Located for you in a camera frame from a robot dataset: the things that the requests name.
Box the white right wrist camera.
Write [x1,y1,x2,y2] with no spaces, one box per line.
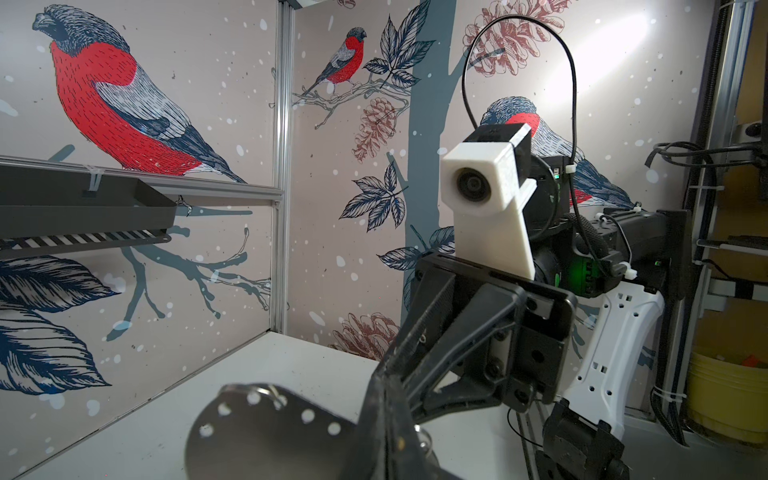
[440,123,537,280]

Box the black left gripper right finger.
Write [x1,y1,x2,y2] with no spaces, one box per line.
[386,376,457,480]

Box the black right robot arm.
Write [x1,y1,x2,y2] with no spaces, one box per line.
[343,150,685,479]

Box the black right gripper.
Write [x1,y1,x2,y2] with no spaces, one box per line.
[374,253,576,423]

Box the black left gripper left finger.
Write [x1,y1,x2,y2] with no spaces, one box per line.
[340,372,387,479]

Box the black hanging basket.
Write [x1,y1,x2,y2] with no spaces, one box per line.
[1,165,176,260]

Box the yellow bucket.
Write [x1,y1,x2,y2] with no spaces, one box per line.
[687,349,767,446]

